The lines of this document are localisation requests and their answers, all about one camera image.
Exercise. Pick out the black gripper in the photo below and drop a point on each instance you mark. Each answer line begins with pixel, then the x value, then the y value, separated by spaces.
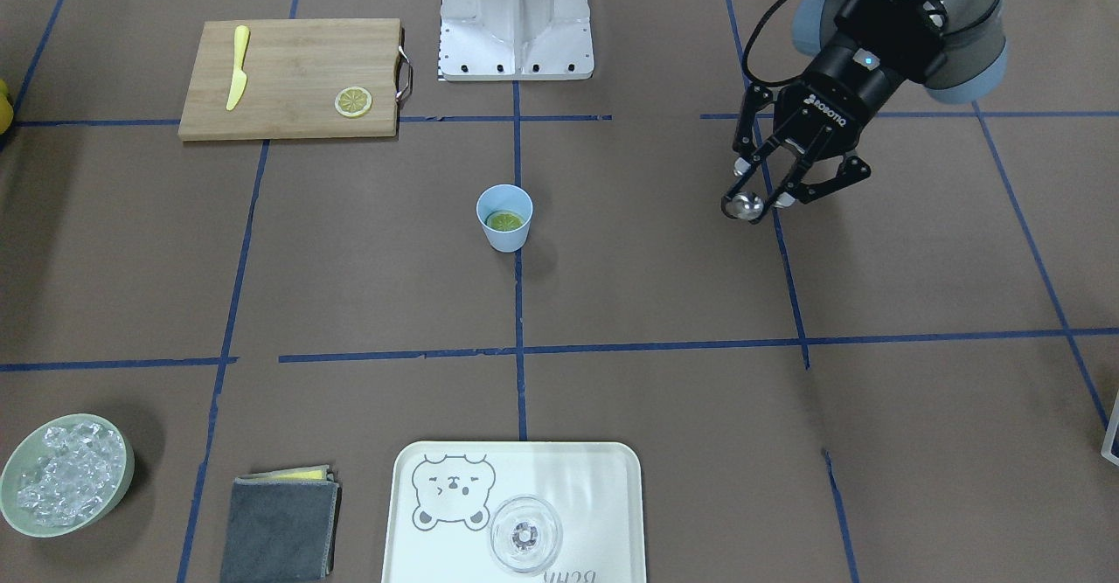
pixel 841 86

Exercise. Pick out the light blue plastic cup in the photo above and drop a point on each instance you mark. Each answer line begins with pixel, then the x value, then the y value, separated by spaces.
pixel 505 197

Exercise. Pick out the lemon slice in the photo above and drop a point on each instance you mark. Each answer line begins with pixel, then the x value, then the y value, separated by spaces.
pixel 353 102
pixel 504 221

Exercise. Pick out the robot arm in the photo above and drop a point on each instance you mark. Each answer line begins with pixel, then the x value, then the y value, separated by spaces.
pixel 955 49

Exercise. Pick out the whole yellow lemon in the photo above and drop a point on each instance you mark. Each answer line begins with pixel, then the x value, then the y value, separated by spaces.
pixel 7 110

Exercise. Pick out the clear wine glass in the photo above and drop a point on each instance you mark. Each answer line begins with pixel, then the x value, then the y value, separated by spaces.
pixel 525 535

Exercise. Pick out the cream bear tray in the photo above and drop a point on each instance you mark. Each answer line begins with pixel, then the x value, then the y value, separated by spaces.
pixel 444 494

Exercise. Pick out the wooden cutting board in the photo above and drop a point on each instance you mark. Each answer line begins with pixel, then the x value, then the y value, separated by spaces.
pixel 295 68

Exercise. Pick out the yellow plastic knife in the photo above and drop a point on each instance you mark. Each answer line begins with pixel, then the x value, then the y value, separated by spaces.
pixel 239 78

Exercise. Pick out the grey folded cloth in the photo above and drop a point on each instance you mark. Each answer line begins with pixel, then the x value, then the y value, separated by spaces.
pixel 281 526

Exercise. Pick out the green bowl of ice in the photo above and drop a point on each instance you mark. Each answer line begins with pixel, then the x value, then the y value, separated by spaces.
pixel 67 475

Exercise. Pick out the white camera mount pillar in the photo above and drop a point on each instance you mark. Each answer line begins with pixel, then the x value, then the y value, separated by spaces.
pixel 522 40

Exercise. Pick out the white wire cup rack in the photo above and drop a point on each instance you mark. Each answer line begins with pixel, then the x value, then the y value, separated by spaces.
pixel 1109 449

